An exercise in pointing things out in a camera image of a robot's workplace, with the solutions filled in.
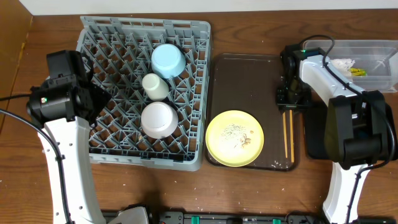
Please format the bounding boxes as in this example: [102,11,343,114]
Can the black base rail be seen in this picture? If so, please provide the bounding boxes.
[101,203,324,224]

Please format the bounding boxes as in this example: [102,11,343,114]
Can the white napkin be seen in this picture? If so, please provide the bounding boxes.
[330,58,355,78]

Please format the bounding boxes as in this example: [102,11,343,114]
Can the yellow plate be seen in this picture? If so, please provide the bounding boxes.
[205,110,265,167]

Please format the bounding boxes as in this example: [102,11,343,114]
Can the black tray bin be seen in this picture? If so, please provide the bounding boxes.
[304,98,397,169]

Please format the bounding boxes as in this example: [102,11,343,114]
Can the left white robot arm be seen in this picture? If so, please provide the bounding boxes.
[26,50,111,223]

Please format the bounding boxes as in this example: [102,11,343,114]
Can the white cup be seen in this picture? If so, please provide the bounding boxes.
[142,73,169,101]

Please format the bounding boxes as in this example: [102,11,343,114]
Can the light blue bowl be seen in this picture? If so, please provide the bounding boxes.
[151,44,186,79]

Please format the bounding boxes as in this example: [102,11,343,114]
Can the clear plastic bin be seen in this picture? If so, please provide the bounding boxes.
[300,40,397,101]

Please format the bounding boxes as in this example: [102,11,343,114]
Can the yellow green snack wrapper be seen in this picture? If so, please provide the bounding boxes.
[349,68,367,77]

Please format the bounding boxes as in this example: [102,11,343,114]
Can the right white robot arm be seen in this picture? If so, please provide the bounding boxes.
[276,44,397,223]

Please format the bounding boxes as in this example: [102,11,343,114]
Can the grey dishwasher rack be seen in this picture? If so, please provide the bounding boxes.
[76,16,212,171]

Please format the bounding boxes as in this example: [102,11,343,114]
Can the dark brown serving tray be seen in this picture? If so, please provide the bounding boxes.
[206,54,300,172]

